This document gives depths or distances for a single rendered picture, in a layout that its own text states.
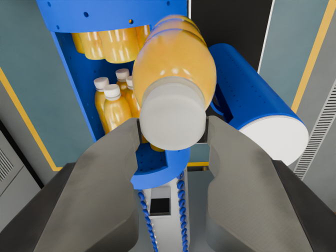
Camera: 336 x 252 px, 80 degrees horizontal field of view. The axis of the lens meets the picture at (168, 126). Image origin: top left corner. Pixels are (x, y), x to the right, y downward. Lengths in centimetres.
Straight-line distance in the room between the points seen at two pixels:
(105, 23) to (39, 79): 170
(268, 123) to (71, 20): 61
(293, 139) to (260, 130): 13
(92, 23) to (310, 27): 168
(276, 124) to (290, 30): 116
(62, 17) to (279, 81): 175
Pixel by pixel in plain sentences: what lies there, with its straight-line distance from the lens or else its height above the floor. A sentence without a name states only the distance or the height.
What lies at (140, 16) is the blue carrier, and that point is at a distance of 36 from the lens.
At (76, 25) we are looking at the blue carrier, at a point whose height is 123.
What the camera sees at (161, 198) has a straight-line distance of 102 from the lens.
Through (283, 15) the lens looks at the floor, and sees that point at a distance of 177.
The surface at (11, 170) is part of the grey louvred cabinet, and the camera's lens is 254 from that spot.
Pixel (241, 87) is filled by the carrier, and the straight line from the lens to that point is 90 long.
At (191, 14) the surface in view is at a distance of 144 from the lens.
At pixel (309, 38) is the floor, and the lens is 191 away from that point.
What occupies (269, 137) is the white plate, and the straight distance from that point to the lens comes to 78.
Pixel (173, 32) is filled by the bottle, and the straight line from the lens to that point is 17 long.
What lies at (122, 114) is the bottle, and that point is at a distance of 53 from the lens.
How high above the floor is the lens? 158
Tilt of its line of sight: 54 degrees down
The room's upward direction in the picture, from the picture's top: 179 degrees counter-clockwise
